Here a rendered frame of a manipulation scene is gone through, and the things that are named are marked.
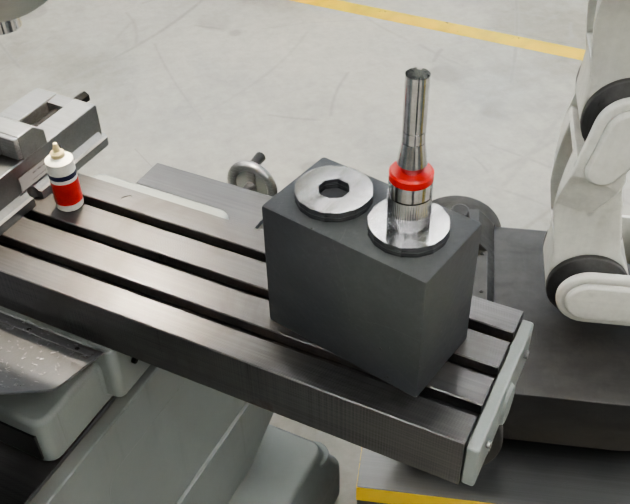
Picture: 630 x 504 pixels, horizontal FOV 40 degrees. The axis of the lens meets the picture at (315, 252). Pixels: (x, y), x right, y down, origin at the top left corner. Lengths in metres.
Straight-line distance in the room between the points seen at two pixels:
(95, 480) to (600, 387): 0.86
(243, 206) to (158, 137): 1.63
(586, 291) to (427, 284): 0.71
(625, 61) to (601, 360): 0.57
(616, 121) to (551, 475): 0.68
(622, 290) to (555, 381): 0.20
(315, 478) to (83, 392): 0.80
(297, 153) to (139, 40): 1.08
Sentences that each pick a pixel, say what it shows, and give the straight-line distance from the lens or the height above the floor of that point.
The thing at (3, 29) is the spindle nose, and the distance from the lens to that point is 1.14.
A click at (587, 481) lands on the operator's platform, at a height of 0.40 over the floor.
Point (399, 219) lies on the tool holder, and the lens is 0.92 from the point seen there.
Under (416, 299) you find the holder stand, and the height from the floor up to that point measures 1.13.
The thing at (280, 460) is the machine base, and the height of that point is 0.20.
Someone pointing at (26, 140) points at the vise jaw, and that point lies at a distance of 1.34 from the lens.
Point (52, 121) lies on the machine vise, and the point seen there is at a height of 1.04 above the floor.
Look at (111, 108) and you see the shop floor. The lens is 3.44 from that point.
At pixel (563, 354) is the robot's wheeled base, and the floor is 0.57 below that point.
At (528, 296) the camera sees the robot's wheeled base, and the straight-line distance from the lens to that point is 1.76.
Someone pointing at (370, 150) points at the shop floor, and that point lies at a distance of 3.09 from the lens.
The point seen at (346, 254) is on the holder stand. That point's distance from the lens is 0.95.
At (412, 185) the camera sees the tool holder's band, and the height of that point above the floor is 1.23.
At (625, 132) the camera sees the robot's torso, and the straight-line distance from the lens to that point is 1.38.
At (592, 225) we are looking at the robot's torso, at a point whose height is 0.82.
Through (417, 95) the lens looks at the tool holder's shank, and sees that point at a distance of 0.85.
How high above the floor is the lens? 1.77
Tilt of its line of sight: 42 degrees down
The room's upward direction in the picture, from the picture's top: 2 degrees counter-clockwise
